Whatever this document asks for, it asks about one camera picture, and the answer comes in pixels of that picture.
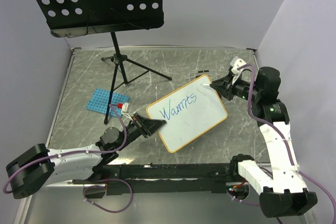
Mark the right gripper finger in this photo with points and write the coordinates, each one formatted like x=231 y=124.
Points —
x=223 y=91
x=221 y=82

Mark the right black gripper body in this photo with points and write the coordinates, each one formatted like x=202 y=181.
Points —
x=240 y=88

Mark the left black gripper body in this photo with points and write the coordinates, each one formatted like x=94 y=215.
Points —
x=135 y=129

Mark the yellow framed whiteboard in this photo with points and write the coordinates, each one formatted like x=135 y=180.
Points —
x=190 y=111

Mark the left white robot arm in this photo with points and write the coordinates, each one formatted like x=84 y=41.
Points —
x=40 y=166

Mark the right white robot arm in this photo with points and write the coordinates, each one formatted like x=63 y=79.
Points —
x=284 y=193

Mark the blue studded building plate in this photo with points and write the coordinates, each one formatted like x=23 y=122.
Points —
x=99 y=100

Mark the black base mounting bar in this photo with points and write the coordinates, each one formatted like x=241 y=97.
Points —
x=217 y=178

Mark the black perforated music stand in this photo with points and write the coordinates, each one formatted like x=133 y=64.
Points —
x=77 y=18

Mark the wire whiteboard easel stand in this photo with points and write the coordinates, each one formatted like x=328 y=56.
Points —
x=193 y=75

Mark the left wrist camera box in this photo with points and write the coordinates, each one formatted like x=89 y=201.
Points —
x=124 y=107

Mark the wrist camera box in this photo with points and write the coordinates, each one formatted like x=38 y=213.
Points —
x=124 y=107
x=235 y=63

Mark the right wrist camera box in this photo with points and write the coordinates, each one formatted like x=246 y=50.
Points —
x=235 y=63

